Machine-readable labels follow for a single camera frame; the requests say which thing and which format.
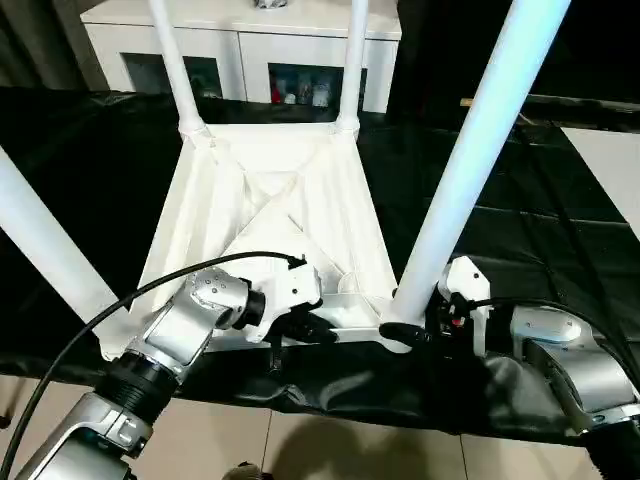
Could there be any white plastic table top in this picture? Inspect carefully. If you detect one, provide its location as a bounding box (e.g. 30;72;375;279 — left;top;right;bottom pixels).
97;122;414;361

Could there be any white plastic table leg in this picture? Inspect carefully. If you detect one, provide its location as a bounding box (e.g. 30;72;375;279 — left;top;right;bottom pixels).
392;0;571;326
0;144;121;326
147;0;209;136
337;0;371;134

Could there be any black mat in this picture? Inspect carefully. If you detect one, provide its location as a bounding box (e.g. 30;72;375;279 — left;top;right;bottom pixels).
0;87;640;446

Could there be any white board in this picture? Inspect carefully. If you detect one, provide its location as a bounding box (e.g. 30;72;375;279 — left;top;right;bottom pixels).
559;126;640;224

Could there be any black bar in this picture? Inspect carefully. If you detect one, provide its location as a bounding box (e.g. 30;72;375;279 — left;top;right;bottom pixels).
524;94;640;110

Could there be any tall black cabinet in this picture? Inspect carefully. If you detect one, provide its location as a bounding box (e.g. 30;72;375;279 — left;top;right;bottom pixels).
397;0;501;121

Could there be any white cabinet with glass doors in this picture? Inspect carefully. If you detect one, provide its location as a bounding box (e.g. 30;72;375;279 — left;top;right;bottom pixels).
79;0;403;115

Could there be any grey curtain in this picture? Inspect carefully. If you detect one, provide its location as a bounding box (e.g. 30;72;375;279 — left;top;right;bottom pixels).
0;0;109;91

